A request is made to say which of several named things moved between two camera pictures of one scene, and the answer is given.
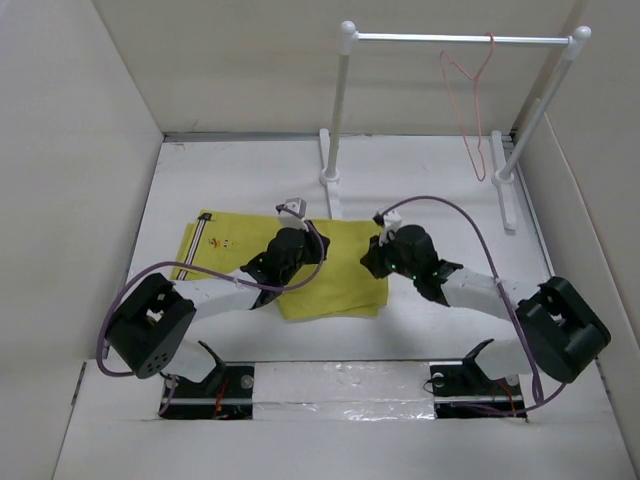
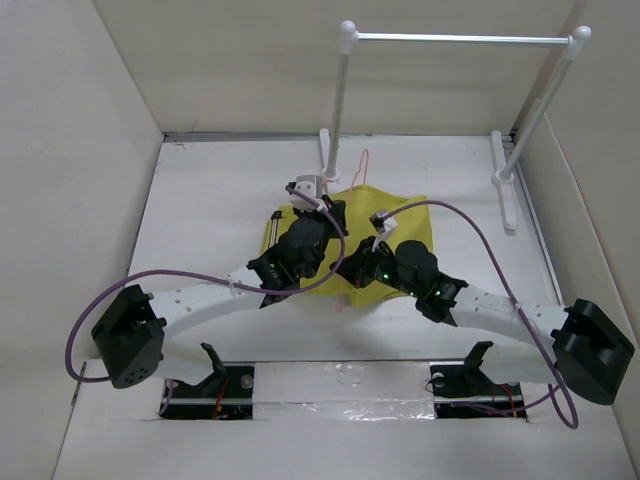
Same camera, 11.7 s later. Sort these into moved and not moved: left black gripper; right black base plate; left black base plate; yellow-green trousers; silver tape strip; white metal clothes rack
Moved: yellow-green trousers; left black gripper
Not moved: silver tape strip; right black base plate; white metal clothes rack; left black base plate
